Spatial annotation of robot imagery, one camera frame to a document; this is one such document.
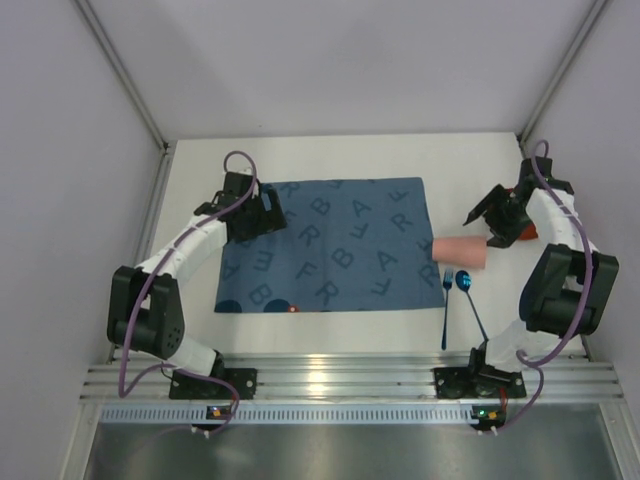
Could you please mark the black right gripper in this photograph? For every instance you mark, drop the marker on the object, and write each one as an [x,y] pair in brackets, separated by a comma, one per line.
[498,209]

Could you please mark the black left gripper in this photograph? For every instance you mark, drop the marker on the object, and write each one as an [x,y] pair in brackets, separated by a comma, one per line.
[270,215]

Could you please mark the red plastic plate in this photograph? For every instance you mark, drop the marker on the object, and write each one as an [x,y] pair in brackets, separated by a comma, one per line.
[527,231]

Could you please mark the pink plastic cup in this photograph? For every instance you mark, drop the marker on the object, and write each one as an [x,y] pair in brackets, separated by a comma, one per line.
[466,252]

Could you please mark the blue letter-print placemat cloth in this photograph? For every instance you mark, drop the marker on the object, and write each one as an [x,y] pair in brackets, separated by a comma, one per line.
[349,245]

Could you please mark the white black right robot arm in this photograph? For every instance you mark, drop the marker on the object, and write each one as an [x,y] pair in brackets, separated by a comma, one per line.
[567,291]

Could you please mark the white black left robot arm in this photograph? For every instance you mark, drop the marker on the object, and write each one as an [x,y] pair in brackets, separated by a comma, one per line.
[145,309]

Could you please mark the blue metal spoon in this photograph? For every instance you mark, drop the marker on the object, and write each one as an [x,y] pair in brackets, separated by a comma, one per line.
[464,282]

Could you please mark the blue metal fork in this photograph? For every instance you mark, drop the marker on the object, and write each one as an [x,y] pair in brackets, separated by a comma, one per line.
[447,284]

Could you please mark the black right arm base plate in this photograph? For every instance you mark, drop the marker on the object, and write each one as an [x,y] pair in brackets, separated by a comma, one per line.
[477,380]

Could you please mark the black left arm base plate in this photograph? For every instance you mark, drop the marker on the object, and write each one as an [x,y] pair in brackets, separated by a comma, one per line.
[244,380]

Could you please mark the left aluminium corner post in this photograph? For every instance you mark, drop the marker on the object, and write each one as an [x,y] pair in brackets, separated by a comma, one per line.
[89,16]

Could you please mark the aluminium corner post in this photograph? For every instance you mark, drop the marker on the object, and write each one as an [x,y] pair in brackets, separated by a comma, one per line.
[578,41]
[89,16]

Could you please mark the aluminium rail frame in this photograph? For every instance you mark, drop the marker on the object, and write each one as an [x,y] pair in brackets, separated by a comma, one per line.
[341,357]

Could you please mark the perforated grey cable duct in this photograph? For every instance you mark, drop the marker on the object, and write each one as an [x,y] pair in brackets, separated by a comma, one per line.
[300,414]

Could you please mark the right aluminium corner post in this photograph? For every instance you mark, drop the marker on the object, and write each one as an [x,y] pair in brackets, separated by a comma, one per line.
[578,41]

